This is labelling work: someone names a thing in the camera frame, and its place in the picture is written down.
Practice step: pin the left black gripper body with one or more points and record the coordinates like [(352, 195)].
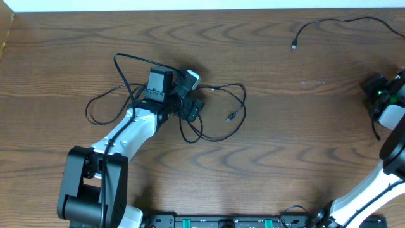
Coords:
[(192, 107)]

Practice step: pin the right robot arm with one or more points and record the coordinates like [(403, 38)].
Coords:
[(384, 101)]

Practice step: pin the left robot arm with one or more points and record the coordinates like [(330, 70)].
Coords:
[(94, 186)]

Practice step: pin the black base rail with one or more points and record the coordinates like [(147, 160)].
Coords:
[(170, 221)]

